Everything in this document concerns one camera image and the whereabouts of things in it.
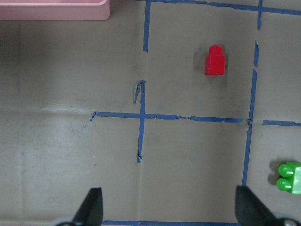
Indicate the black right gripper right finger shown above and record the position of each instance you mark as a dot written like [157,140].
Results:
[250,211]

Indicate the red toy block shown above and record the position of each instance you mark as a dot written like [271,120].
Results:
[215,61]

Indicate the brown paper table cover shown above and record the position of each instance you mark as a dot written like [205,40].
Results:
[125,105]

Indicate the green toy block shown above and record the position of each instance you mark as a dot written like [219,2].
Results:
[290,177]

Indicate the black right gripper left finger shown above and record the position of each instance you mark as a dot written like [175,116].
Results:
[90,213]

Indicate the pink plastic box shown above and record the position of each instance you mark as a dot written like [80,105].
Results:
[87,10]

